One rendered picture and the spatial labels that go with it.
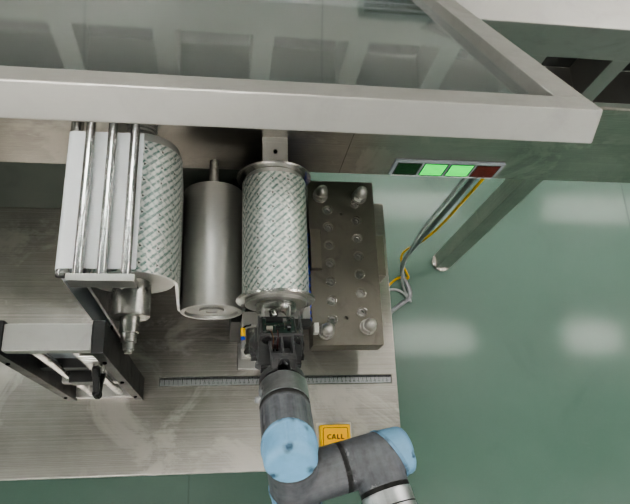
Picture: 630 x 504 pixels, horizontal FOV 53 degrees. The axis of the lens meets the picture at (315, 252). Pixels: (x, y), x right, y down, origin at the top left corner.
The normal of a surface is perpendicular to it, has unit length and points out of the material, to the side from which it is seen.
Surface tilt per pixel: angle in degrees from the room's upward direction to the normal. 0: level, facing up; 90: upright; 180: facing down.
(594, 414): 0
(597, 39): 90
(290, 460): 50
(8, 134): 90
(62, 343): 0
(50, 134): 90
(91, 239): 0
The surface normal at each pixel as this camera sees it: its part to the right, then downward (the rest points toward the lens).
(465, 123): 0.11, 0.55
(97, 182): 0.15, -0.34
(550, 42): 0.04, 0.94
